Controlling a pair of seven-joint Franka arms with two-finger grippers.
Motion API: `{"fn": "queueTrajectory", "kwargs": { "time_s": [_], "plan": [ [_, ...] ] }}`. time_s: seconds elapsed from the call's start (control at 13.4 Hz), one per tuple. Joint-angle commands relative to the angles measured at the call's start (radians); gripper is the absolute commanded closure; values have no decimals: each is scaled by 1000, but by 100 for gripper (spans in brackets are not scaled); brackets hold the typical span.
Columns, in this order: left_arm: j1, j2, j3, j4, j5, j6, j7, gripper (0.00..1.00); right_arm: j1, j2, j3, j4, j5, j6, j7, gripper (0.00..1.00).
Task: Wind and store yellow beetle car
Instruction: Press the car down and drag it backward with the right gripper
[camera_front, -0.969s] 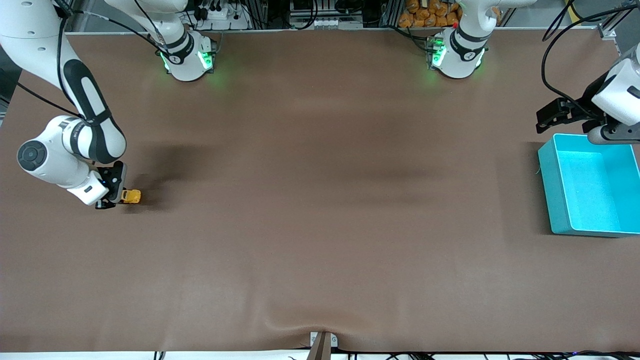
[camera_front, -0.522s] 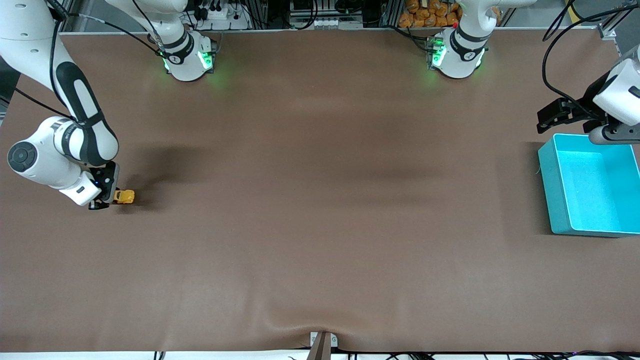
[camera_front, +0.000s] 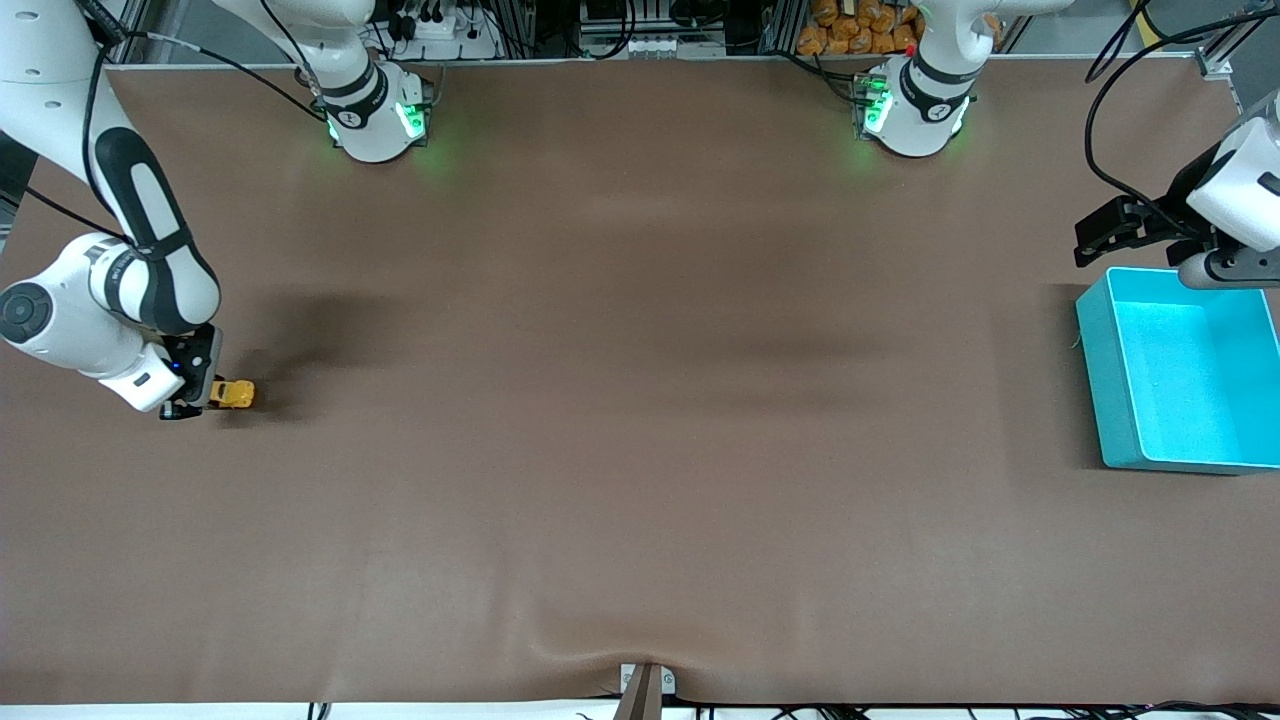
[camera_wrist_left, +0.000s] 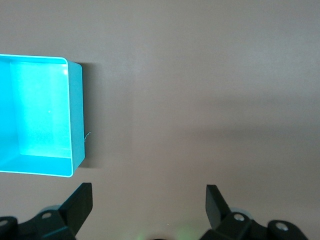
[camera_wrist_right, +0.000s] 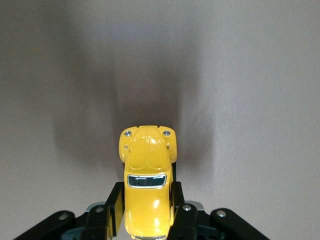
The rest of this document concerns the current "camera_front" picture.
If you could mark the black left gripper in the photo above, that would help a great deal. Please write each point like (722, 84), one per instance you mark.
(1176, 207)

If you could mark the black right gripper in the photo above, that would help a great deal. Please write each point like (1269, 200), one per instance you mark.
(197, 361)

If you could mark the yellow beetle toy car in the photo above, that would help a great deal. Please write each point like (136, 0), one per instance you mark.
(236, 394)

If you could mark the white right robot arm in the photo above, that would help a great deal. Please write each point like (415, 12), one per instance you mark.
(60, 325)

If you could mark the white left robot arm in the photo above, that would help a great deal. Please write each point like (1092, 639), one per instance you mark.
(920, 115)

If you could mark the teal plastic storage bin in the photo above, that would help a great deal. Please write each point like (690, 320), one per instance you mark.
(1180, 385)

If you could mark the pile of orange items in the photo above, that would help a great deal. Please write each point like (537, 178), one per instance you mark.
(860, 30)

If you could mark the white power strip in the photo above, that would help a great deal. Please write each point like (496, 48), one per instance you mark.
(440, 38)

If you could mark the brown table mat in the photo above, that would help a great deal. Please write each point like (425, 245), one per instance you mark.
(640, 450)

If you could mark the white terminal block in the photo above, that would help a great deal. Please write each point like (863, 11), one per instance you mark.
(668, 46)

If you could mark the aluminium frame profile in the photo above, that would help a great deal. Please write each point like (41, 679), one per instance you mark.
(1215, 65)
(138, 20)

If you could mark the metal bracket with brown post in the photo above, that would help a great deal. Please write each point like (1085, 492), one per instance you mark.
(645, 695)

